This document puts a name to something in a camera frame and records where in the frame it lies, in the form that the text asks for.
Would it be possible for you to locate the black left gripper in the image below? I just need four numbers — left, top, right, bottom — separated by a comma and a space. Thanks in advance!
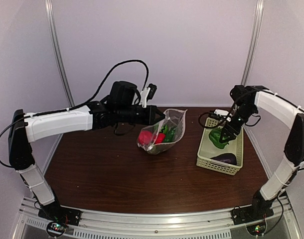
116, 105, 165, 125

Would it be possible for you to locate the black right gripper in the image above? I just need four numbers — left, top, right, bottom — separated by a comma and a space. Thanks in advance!
219, 103, 257, 142

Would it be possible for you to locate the dark green toy vegetable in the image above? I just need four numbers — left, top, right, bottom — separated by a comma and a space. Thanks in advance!
208, 127, 226, 149

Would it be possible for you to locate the green bumpy toy cucumber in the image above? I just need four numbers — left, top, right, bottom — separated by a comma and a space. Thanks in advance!
163, 127, 177, 143

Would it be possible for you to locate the clear zip top bag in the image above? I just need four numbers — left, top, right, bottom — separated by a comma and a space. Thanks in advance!
137, 109, 187, 155

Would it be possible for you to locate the purple toy eggplant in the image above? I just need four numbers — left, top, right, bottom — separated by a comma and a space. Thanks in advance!
211, 153, 237, 165

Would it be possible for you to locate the red toy tomato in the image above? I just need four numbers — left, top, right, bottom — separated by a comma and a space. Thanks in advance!
154, 133, 165, 144

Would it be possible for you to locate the red toy apple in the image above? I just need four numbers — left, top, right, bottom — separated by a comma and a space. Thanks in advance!
138, 130, 153, 145

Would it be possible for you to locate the green striped toy watermelon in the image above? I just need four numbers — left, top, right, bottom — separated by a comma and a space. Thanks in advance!
160, 124, 169, 135

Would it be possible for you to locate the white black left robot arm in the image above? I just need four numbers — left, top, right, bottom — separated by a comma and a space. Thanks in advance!
8, 81, 165, 221

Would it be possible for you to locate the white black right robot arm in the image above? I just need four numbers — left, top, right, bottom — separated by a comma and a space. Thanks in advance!
219, 85, 304, 220

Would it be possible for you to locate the pale green perforated basket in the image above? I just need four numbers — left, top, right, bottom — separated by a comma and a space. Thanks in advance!
196, 128, 244, 175

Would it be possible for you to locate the right round circuit board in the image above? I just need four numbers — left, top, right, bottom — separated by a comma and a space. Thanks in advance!
246, 222, 267, 237

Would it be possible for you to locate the round circuit board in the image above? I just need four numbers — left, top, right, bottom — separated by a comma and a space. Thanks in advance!
46, 222, 67, 238
246, 222, 267, 237

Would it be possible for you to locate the left round circuit board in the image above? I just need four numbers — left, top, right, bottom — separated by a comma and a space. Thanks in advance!
46, 222, 67, 238

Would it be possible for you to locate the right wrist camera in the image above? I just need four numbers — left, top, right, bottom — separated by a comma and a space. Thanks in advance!
209, 109, 229, 120

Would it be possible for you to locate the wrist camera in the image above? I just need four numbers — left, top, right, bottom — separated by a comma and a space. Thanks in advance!
209, 109, 229, 120
139, 83, 157, 108

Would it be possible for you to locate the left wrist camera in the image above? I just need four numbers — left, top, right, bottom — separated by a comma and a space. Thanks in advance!
139, 83, 157, 108

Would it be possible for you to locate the black right camera cable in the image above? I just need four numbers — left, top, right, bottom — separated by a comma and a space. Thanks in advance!
198, 111, 230, 129

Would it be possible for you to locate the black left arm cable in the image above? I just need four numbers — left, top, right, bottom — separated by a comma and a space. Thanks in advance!
0, 59, 150, 168

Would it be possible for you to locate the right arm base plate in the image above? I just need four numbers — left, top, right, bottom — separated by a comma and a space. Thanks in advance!
231, 205, 274, 225

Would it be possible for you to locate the front aluminium rail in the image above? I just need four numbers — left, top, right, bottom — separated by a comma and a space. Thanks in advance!
11, 191, 302, 239

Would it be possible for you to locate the back right aluminium post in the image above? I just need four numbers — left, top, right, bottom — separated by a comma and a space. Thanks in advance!
241, 0, 264, 86

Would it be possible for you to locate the aluminium post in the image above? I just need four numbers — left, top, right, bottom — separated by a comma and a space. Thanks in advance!
44, 0, 75, 107
241, 0, 264, 86

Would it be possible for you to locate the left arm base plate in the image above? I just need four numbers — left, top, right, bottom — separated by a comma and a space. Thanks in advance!
38, 205, 81, 226

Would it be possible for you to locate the back left aluminium post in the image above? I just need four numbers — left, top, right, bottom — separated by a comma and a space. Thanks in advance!
44, 0, 75, 107

